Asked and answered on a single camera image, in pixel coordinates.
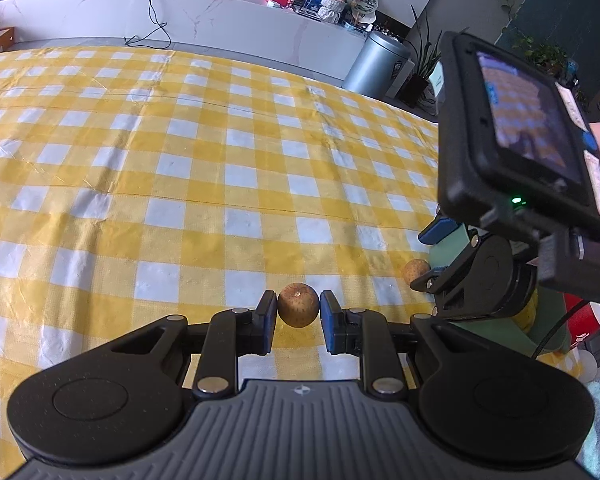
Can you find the white marble media cabinet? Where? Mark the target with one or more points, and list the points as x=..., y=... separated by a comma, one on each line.
x=205, y=15

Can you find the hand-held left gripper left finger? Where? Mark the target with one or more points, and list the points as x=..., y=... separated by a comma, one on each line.
x=267, y=320

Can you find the green plastic colander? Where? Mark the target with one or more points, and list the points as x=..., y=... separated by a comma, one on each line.
x=552, y=325

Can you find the silver-blue trash can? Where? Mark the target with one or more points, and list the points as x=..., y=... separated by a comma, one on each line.
x=375, y=67

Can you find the yellow lemons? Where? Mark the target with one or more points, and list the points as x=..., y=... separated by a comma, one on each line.
x=530, y=316

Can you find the long-leaf plant in black pot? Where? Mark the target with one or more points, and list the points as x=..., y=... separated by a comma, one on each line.
x=412, y=87

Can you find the green climbing plant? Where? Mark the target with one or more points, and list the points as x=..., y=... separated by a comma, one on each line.
x=542, y=55

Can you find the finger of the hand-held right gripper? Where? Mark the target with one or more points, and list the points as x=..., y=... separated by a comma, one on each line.
x=430, y=282
x=437, y=231

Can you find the brown longan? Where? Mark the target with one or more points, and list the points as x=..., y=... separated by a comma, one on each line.
x=415, y=271
x=297, y=305

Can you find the round printed hand fan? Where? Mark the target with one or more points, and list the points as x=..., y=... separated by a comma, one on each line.
x=366, y=2

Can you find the yellow checkered tablecloth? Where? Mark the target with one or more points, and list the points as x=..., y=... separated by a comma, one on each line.
x=180, y=185

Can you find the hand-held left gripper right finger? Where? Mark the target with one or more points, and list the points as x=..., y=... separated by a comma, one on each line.
x=330, y=322

